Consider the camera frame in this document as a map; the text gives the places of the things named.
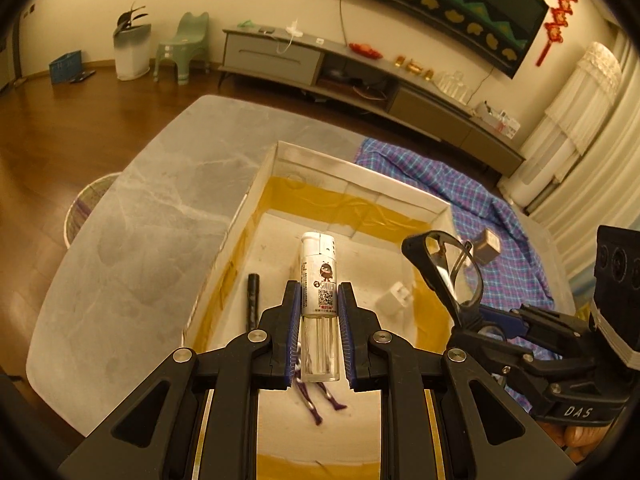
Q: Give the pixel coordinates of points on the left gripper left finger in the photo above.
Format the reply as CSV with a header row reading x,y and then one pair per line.
x,y
195,415

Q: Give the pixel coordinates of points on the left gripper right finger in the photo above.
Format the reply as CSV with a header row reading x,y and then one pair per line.
x,y
442,415

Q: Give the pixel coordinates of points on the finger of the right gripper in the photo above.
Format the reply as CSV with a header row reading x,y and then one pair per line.
x,y
502,325

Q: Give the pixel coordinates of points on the black frame glasses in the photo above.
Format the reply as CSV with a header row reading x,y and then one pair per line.
x,y
449,270

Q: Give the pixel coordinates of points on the black marker pen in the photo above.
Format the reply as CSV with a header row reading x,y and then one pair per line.
x,y
252,297

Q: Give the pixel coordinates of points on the white clear tube bottle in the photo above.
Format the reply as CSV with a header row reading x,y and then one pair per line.
x,y
319,329

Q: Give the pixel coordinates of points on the person's right hand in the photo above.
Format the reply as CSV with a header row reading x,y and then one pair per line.
x,y
577,441

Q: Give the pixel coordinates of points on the plaid cloth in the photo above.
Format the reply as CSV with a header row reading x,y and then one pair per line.
x,y
517,276

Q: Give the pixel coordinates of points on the square metal tin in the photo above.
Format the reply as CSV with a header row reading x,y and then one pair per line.
x,y
486,247

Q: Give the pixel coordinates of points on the white carton in box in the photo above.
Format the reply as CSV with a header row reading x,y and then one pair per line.
x,y
396,300

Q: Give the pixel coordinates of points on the white foam box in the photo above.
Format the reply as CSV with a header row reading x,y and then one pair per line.
x,y
297,192

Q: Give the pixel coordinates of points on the white floor air conditioner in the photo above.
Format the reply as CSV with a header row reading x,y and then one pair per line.
x,y
569,125

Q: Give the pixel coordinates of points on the glass jars on cabinet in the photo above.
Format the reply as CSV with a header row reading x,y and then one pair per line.
x,y
453,85

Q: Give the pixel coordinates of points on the red chinese knot decoration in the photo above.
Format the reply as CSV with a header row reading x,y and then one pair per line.
x,y
554,27

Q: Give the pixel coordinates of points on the red fruit plate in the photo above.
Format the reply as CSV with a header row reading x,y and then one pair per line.
x,y
365,50

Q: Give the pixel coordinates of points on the grey tv cabinet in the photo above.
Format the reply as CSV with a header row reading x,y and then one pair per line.
x,y
333,71

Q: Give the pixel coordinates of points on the blue plastic basket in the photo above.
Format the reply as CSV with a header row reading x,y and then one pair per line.
x,y
66,67

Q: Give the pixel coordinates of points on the white bin with plant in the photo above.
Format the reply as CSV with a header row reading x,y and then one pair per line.
x,y
132,44

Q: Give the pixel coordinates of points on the green plastic chair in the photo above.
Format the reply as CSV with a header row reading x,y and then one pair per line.
x,y
190,43

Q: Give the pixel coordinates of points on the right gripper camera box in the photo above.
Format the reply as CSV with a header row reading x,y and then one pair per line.
x,y
615,302

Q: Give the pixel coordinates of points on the wall television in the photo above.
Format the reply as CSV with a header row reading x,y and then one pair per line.
x,y
445,0

